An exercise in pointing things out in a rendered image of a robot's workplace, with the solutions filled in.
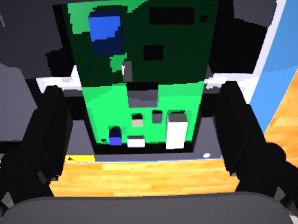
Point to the green circuit board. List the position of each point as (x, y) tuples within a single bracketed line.
[(142, 66)]

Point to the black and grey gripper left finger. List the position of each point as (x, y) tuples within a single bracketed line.
[(27, 172)]

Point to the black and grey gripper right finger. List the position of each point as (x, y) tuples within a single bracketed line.
[(260, 166)]

